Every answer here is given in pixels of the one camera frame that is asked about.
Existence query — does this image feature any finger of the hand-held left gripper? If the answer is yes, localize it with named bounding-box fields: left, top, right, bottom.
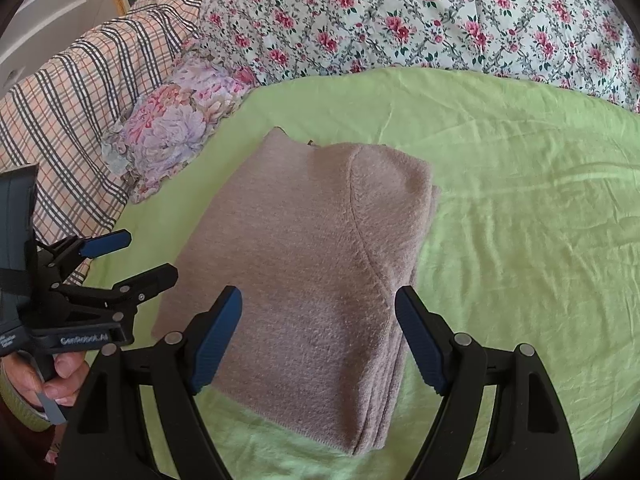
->
left=50, top=262, right=179, bottom=332
left=37, top=229, right=133, bottom=281

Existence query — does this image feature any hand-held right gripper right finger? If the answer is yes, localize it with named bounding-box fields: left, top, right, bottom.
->
left=394, top=286, right=581, bottom=480

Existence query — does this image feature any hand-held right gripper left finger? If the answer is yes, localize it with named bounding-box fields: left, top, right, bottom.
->
left=54, top=285, right=244, bottom=480

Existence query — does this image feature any beige knit sweater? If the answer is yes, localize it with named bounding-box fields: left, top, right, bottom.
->
left=150, top=127, right=442, bottom=457

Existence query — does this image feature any person's left hand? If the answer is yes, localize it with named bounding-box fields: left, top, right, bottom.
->
left=5, top=345, right=92, bottom=408

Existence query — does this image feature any purple pink floral pillow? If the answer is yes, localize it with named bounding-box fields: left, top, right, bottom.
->
left=100, top=55, right=258, bottom=206

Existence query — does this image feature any plaid checked blanket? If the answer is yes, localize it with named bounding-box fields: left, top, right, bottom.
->
left=0, top=0, right=216, bottom=286

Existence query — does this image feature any green bed sheet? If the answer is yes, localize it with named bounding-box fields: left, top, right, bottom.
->
left=82, top=67, right=640, bottom=480

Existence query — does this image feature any white rose-print quilt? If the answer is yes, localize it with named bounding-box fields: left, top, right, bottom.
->
left=182, top=0, right=640, bottom=113

